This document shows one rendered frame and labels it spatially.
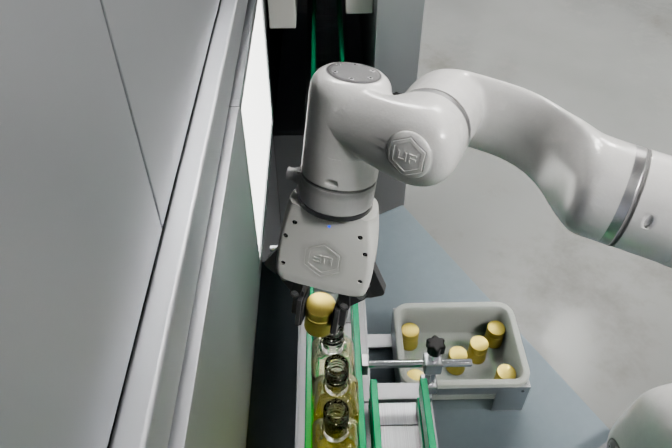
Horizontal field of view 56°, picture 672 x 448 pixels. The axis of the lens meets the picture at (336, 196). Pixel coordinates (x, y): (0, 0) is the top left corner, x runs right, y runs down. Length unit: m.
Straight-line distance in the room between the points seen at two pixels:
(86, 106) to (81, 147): 0.03
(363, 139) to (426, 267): 0.87
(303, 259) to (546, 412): 0.70
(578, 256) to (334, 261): 1.98
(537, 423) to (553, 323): 1.13
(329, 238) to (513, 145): 0.20
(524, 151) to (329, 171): 0.18
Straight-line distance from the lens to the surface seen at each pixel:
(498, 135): 0.62
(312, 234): 0.63
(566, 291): 2.44
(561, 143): 0.57
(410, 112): 0.52
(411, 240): 1.44
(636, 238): 0.54
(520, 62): 3.62
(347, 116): 0.54
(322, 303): 0.72
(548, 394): 1.26
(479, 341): 1.21
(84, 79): 0.41
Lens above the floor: 1.80
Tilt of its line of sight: 43 degrees down
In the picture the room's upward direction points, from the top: straight up
